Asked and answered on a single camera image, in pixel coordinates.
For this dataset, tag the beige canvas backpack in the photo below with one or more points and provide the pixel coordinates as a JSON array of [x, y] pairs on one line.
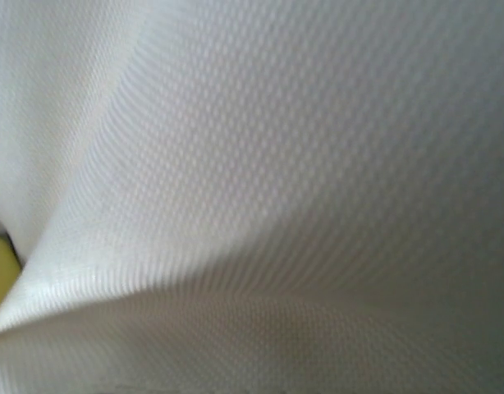
[[276, 164]]

